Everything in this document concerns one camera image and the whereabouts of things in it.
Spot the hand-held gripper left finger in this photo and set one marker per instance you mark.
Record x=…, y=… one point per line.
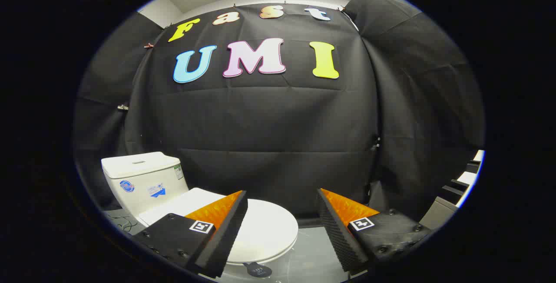
x=226, y=235

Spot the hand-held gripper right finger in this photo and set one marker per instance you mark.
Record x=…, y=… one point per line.
x=336, y=231

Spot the white toilet lid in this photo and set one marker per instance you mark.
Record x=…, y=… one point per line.
x=265, y=226

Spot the white toilet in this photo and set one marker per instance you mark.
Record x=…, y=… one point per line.
x=143, y=179

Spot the grey board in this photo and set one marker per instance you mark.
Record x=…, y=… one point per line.
x=438, y=213

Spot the black backdrop cloth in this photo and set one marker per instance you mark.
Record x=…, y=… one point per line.
x=269, y=122

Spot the black and white stepped rack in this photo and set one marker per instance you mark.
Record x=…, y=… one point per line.
x=456, y=187

